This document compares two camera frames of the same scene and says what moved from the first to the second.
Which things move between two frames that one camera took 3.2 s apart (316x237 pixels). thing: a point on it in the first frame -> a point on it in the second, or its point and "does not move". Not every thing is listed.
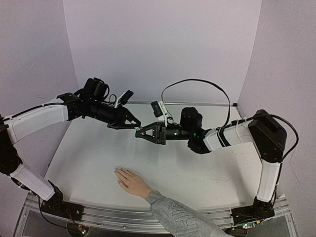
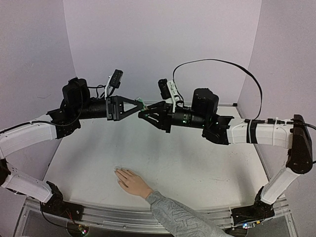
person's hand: (133, 182) does not move
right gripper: (160, 133) -> (167, 117)
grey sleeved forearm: (180, 220) does not move
